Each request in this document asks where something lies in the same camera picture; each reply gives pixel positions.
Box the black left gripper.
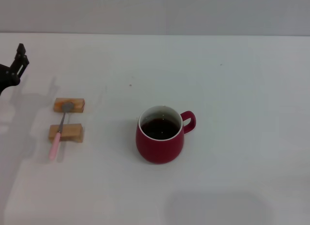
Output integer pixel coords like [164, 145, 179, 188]
[0, 43, 30, 97]

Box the pink handled metal spoon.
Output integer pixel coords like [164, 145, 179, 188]
[49, 101, 75, 160]

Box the red ceramic cup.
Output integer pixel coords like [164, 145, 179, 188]
[135, 105, 197, 164]

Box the wooden block with orange stain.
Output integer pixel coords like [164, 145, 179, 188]
[53, 97, 86, 113]

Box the plain notched wooden block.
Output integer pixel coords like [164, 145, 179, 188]
[48, 123, 84, 143]

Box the dark coffee liquid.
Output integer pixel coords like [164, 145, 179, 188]
[140, 117, 180, 140]

